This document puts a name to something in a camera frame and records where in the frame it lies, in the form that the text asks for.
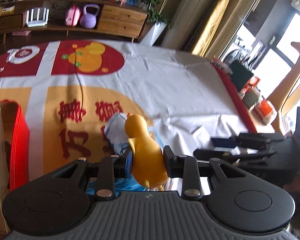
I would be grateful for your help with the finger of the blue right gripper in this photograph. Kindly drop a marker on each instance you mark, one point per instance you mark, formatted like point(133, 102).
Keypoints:
point(253, 141)

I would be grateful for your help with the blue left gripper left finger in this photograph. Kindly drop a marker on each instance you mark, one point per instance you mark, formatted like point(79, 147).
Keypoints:
point(128, 157)

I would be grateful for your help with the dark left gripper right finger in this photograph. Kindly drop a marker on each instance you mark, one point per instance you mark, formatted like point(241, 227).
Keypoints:
point(169, 161)

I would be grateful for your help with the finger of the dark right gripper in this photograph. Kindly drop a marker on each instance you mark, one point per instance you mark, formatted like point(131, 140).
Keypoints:
point(258, 158)

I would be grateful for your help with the orange plush duck toy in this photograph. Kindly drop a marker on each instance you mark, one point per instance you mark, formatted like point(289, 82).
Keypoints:
point(148, 167)

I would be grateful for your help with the blue rubber glove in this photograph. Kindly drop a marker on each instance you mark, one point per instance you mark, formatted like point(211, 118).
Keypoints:
point(108, 187)

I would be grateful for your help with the white printed face mask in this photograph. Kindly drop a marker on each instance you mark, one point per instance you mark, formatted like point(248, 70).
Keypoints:
point(115, 133)

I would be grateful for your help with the printed white red tablecloth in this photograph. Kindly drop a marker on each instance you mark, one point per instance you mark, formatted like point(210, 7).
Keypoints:
point(68, 90)

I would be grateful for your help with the red metal tin box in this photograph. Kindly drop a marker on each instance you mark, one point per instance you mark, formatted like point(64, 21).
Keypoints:
point(17, 134)

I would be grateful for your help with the white plant pot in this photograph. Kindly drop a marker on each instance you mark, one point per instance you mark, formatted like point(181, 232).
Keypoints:
point(153, 34)

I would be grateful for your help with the long wooden tv cabinet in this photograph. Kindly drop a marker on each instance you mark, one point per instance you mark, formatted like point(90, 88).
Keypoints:
point(112, 19)

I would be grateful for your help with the purple kettlebell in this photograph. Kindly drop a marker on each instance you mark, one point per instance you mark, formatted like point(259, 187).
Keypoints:
point(88, 20)

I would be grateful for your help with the pink toy suitcase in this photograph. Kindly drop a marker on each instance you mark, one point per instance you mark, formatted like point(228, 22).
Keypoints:
point(72, 16)

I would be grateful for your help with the green potted tree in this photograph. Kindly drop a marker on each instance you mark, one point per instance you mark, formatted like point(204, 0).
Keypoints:
point(153, 15)

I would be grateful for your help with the white wifi router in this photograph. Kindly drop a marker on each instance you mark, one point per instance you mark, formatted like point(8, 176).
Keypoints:
point(37, 17)

